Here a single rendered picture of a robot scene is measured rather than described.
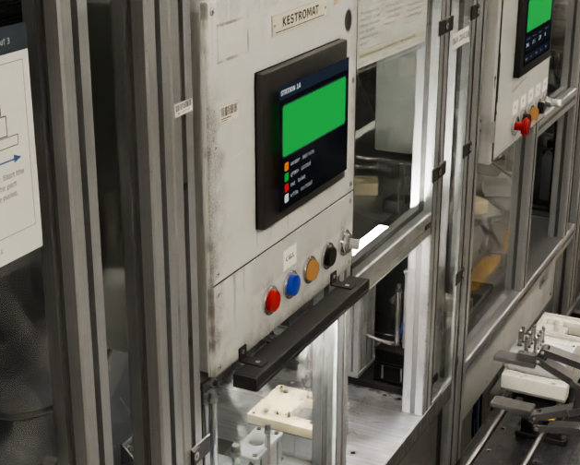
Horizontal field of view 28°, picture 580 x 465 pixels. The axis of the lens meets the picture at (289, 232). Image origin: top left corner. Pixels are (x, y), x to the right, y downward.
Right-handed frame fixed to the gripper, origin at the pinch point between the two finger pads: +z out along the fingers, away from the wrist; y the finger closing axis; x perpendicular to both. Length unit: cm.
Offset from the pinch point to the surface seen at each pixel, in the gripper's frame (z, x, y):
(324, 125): 18, 36, 51
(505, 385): 13, -49, -27
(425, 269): 22.2, -18.6, 9.3
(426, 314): 21.7, -18.6, 0.4
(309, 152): 18, 41, 48
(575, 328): 6, -82, -26
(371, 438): 27.2, -6.2, -21.5
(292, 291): 19, 43, 29
